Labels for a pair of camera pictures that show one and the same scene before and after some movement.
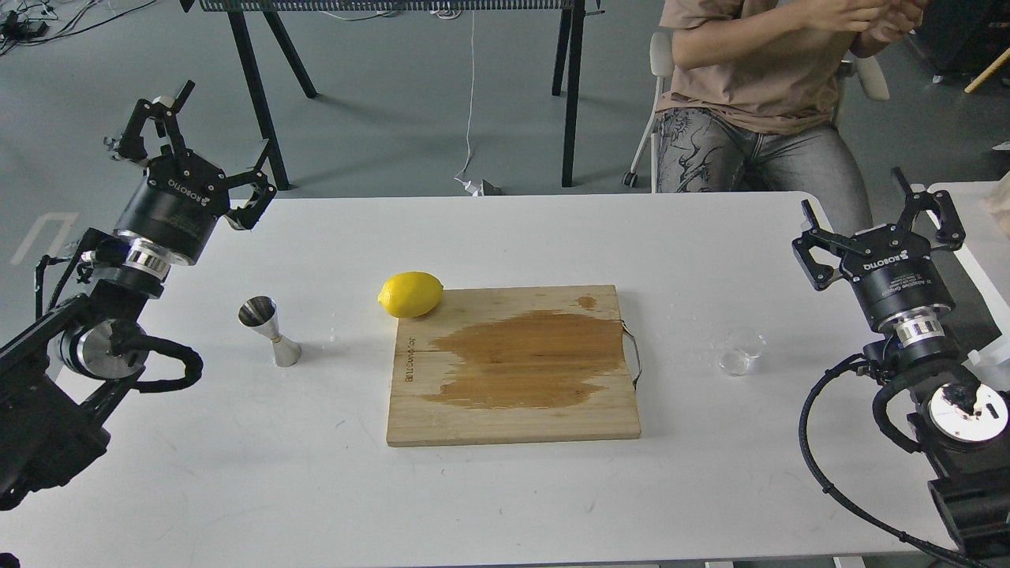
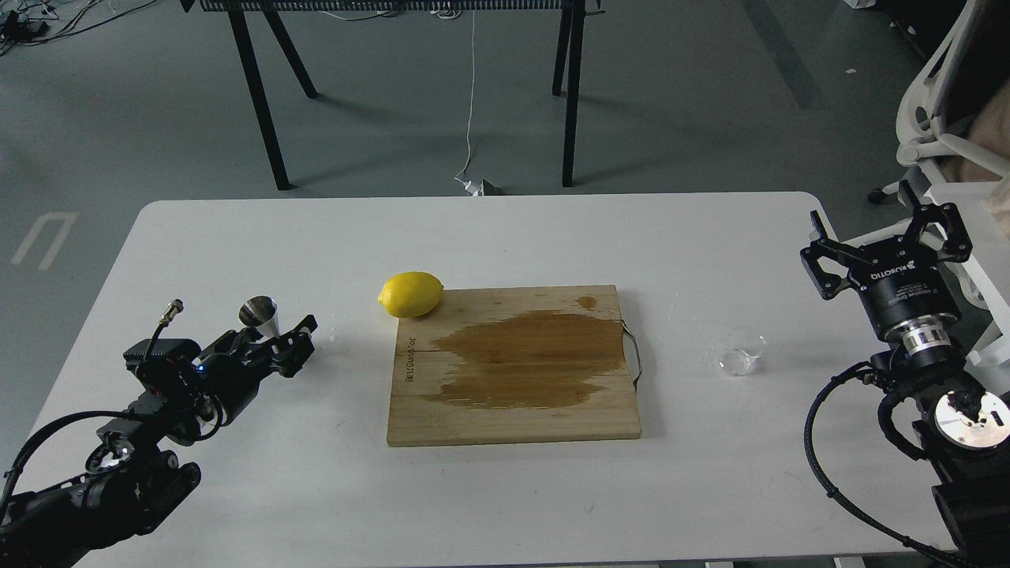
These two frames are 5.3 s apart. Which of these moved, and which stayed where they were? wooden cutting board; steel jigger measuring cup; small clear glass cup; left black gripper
Moved: left black gripper
Stayed: small clear glass cup; wooden cutting board; steel jigger measuring cup
